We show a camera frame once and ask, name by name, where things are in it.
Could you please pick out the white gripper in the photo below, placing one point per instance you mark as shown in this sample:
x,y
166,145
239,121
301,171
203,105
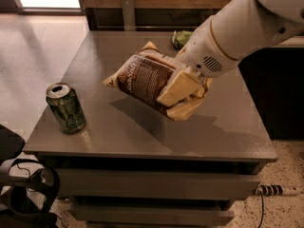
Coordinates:
x,y
205,54

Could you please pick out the brown chip bag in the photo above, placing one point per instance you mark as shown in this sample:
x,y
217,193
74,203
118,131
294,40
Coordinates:
x,y
145,74

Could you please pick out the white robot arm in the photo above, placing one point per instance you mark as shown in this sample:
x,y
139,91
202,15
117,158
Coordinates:
x,y
241,28

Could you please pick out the green chip bag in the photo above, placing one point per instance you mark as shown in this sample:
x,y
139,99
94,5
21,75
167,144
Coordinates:
x,y
180,38

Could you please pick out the green soda can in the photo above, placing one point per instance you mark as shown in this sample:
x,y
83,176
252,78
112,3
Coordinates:
x,y
65,106

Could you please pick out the grey drawer cabinet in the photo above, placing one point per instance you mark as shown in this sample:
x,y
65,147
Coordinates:
x,y
225,136

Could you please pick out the white power strip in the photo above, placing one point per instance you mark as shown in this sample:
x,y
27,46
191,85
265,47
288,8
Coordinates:
x,y
276,190

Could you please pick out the upper grey drawer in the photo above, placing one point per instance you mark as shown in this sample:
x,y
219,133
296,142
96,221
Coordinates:
x,y
155,185

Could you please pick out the grey drawer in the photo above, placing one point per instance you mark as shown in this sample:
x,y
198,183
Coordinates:
x,y
151,216
155,185

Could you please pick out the lower grey drawer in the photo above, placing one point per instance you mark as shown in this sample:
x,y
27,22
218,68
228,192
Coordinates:
x,y
151,216

